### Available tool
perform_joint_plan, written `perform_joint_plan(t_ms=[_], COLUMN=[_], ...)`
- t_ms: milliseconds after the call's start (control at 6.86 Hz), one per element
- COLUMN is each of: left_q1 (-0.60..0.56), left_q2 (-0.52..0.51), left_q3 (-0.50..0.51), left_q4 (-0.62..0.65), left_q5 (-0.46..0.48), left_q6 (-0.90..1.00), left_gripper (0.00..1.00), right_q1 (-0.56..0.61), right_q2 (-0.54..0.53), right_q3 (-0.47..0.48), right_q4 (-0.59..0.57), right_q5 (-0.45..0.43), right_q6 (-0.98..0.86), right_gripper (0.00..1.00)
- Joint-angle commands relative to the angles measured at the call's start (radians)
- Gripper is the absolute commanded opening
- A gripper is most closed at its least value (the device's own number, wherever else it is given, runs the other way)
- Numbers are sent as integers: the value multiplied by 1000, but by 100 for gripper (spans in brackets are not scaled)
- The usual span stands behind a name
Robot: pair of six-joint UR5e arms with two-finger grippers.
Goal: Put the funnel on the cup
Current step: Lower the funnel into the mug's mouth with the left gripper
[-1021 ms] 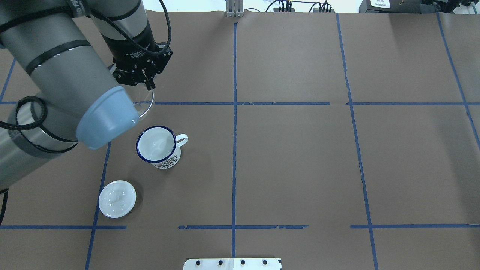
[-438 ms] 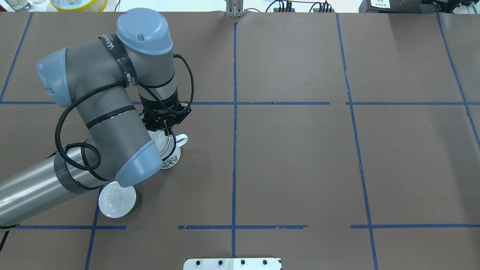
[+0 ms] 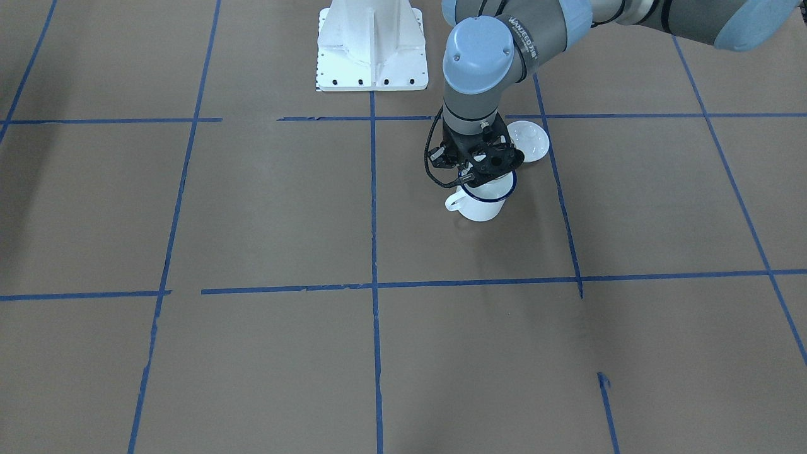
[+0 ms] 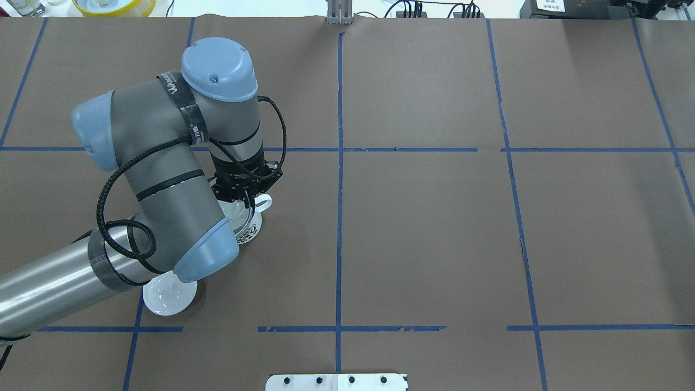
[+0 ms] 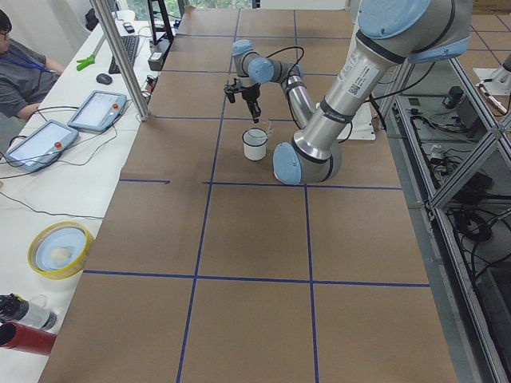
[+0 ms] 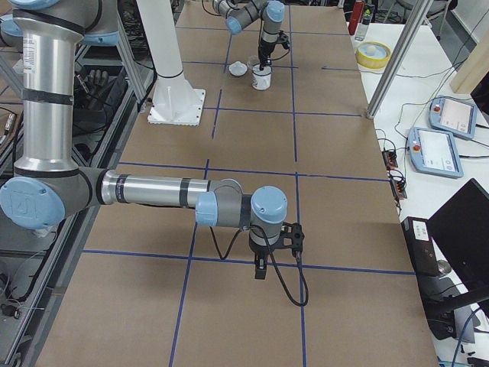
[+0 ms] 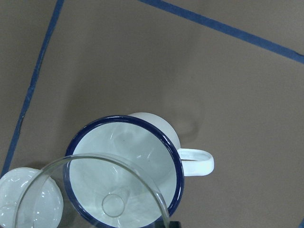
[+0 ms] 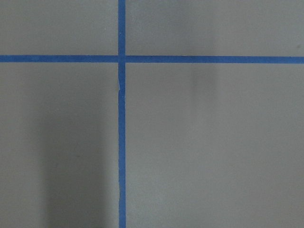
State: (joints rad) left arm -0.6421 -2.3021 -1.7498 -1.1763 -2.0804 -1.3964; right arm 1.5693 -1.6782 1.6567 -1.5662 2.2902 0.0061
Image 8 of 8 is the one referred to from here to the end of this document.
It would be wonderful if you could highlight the brown paper table cover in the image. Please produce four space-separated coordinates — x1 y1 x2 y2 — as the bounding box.
0 0 304 228

